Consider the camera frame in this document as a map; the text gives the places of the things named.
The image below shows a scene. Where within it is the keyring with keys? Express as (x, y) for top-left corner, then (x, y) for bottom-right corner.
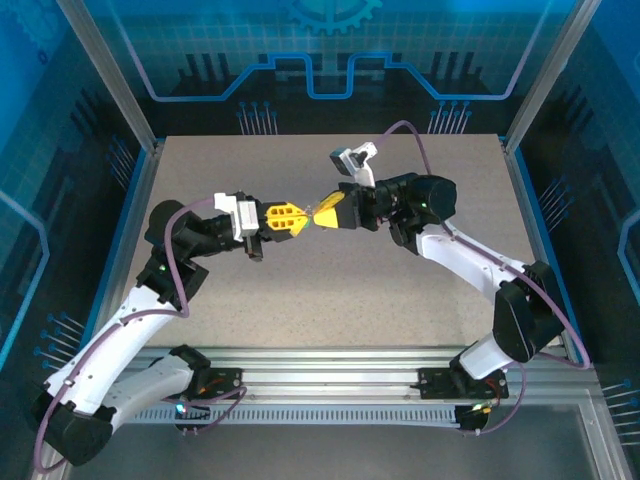
(299, 202), (326, 231)

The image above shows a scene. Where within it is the grey metal front panel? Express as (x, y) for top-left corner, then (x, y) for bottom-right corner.
(64, 422), (601, 480)

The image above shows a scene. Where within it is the aluminium table side rail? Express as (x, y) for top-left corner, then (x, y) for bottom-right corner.
(84, 139), (166, 331)
(501, 137), (591, 365)

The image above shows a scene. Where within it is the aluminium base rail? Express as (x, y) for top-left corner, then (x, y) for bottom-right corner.
(69, 344), (601, 407)

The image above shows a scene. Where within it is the aluminium frame post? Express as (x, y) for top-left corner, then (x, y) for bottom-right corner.
(54, 0), (166, 154)
(502, 0), (606, 154)

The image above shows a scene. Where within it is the grey slotted cable duct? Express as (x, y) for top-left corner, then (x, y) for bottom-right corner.
(79, 403), (464, 427)

